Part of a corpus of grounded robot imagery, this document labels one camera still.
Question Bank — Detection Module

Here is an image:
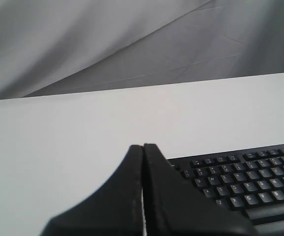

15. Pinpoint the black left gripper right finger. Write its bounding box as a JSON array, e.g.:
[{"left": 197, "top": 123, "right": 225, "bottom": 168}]
[{"left": 142, "top": 144, "right": 258, "bottom": 236}]

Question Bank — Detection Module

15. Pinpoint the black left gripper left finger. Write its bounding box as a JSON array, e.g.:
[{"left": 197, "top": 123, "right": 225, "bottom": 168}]
[{"left": 42, "top": 145, "right": 143, "bottom": 236}]

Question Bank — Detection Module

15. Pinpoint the black acer keyboard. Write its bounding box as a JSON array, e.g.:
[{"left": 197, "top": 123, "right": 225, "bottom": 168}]
[{"left": 169, "top": 144, "right": 284, "bottom": 225}]

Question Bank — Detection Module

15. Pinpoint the grey backdrop cloth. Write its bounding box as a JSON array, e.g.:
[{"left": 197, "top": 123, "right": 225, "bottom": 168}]
[{"left": 0, "top": 0, "right": 284, "bottom": 99}]

